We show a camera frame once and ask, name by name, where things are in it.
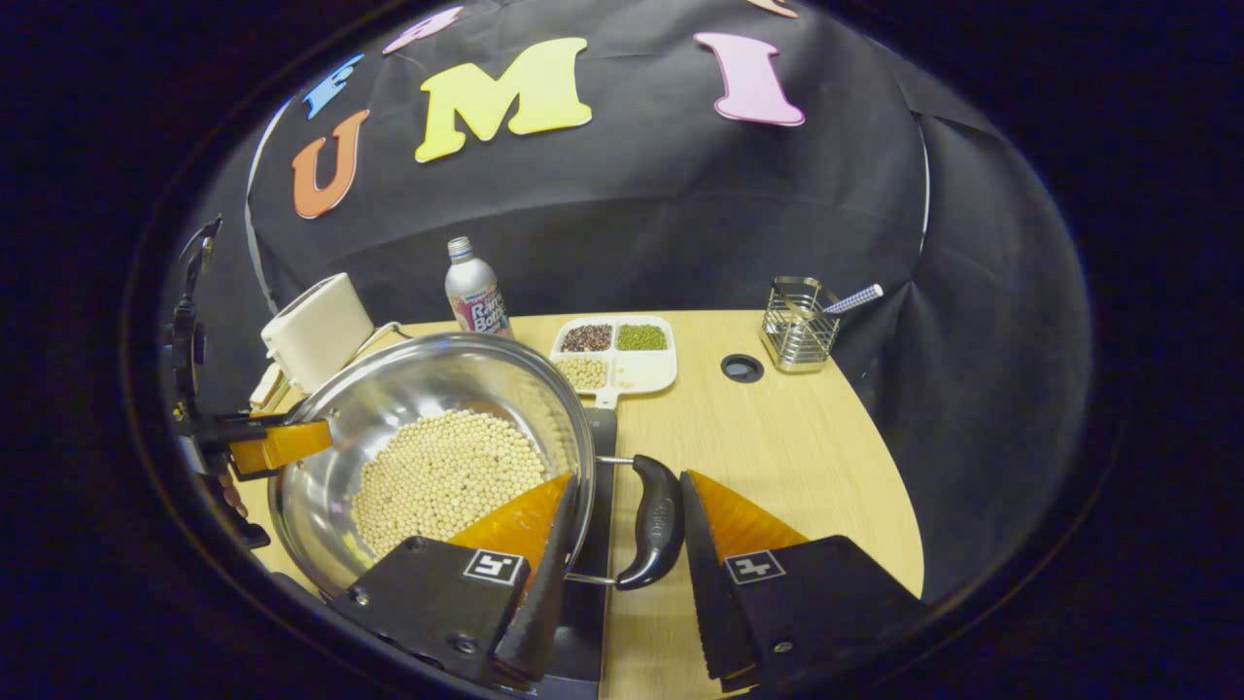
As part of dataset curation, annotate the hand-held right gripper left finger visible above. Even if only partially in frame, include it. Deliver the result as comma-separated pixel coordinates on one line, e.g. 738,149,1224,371
328,472,582,685

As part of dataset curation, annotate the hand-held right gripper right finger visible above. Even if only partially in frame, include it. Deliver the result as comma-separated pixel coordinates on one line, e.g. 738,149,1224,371
678,470,932,693

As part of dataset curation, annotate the black induction cooktop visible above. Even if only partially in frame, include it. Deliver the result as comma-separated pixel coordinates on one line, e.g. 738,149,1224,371
491,406,621,700

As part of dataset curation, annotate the stainless steel pot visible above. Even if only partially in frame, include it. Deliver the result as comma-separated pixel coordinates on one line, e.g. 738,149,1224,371
267,331,686,596

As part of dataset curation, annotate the white toaster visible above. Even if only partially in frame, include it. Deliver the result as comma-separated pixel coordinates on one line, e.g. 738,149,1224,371
260,273,376,395

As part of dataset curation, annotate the large soybean pile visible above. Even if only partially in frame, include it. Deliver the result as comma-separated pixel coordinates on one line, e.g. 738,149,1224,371
350,408,550,560

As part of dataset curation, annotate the white divided tray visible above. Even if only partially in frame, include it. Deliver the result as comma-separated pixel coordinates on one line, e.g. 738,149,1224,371
549,314,678,409

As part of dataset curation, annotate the small soybean portion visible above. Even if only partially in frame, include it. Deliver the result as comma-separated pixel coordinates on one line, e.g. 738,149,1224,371
556,357,609,391

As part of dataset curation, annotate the metal drink bottle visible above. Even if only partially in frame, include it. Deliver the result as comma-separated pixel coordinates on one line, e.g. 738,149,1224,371
444,236,514,339

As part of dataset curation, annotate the white toaster cable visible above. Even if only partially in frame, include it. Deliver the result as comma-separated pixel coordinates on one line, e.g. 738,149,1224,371
352,321,414,363

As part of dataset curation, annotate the metal wire utensil holder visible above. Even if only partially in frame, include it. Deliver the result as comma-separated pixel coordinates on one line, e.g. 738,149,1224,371
759,276,842,375

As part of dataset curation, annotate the spoon with patterned handle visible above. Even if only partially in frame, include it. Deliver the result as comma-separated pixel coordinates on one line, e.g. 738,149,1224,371
821,283,885,316

